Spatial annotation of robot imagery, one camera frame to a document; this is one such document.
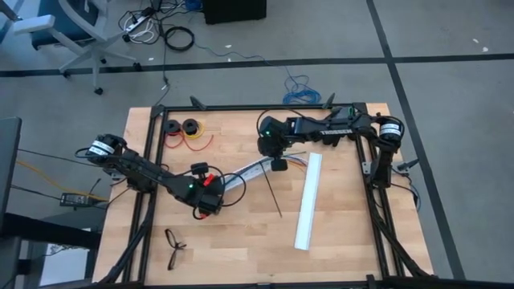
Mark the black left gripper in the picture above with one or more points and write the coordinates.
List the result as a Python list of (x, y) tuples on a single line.
[(210, 196)]

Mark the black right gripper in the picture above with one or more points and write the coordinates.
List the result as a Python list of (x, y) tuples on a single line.
[(273, 146)]

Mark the white duct cover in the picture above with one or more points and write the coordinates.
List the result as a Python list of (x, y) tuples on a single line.
[(309, 200)]

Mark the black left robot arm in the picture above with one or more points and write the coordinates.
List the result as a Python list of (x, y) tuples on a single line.
[(140, 170)]

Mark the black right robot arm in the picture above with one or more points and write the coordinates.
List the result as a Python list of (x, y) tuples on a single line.
[(341, 130)]

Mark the red plastic clip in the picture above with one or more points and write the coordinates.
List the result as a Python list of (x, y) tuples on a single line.
[(208, 180)]

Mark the black work glove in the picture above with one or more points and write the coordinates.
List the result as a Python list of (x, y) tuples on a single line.
[(331, 141)]

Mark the black eyeglasses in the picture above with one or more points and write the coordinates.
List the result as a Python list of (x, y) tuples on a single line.
[(176, 245)]

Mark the black power adapter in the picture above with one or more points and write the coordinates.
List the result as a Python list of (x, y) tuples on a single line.
[(74, 199)]

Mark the black floor box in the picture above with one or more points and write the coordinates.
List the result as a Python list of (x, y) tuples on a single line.
[(233, 10)]

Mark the black side desk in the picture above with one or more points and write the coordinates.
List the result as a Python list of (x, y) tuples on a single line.
[(40, 230)]

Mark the white power strip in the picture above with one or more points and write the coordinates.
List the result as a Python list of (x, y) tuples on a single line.
[(138, 22)]

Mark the black side panel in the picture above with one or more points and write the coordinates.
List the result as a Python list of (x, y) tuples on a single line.
[(9, 168)]

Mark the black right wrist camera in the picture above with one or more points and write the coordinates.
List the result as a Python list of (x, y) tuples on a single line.
[(279, 165)]

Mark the black aluminium table frame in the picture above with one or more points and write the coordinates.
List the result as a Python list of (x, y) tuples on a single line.
[(241, 107)]

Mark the black frame clamp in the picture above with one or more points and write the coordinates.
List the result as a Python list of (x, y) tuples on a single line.
[(197, 103), (329, 101)]

